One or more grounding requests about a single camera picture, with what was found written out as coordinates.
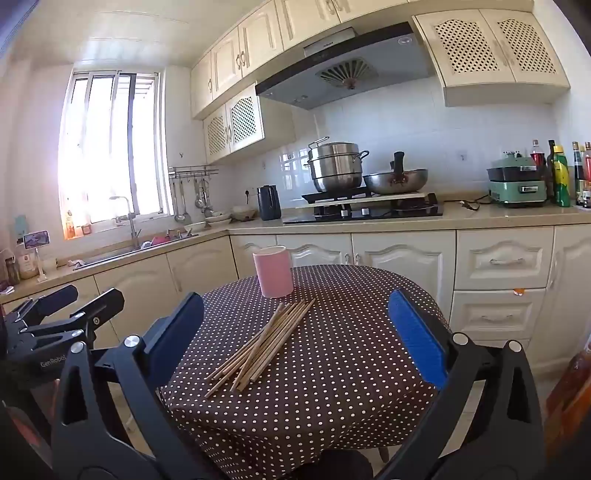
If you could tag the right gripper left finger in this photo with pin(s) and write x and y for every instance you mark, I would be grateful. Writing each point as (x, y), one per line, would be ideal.
(89, 440)

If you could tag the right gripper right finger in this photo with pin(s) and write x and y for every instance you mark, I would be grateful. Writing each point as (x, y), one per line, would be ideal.
(485, 422)

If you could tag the wooden chopstick five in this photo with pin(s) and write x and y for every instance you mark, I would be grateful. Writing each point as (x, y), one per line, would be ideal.
(279, 340)

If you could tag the wooden chopstick two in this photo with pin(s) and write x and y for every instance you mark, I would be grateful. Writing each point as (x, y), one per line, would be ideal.
(218, 384)

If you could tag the wooden chopstick one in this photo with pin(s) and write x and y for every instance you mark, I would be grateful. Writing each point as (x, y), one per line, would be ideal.
(235, 361)

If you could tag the wooden chopstick three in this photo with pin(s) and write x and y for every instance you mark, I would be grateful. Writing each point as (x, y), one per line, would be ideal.
(281, 314)

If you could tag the orange snack package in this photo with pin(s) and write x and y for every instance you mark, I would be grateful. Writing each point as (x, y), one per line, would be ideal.
(569, 402)

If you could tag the brown polka dot tablecloth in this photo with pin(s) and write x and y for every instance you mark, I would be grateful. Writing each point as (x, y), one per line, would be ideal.
(344, 380)

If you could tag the chrome sink faucet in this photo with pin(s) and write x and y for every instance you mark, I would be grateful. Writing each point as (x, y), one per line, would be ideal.
(129, 218)

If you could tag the window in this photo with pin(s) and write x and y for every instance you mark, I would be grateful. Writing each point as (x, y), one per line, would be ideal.
(111, 143)

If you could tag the pink cylindrical cup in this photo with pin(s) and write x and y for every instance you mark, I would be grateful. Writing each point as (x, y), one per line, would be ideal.
(273, 270)

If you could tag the white stone board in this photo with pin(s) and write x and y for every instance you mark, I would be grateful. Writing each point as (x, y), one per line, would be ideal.
(364, 200)

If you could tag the green electric cooker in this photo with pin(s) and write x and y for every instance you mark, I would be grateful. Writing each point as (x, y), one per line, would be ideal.
(516, 181)

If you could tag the stacked white bowls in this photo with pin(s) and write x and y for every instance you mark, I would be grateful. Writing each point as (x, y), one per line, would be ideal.
(243, 213)

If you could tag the black gas stove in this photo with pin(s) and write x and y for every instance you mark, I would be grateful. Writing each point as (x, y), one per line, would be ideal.
(409, 208)

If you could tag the dark sauce bottle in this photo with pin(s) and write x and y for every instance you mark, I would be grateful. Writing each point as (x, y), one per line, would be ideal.
(550, 180)

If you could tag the dark blue electric kettle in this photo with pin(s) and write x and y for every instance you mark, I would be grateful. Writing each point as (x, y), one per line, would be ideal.
(269, 202)

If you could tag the stainless steel steamer pot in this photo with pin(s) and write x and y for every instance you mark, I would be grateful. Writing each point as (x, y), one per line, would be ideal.
(335, 166)

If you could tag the upper left lattice cabinet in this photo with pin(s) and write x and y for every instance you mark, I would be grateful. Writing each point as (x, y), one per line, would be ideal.
(247, 126)

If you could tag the grey range hood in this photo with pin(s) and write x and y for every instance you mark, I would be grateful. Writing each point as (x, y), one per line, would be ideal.
(381, 58)

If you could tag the wall utensil rack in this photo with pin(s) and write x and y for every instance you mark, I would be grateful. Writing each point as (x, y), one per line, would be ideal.
(192, 172)

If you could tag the steel wok black handle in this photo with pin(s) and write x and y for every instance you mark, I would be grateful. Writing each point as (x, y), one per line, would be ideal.
(397, 180)

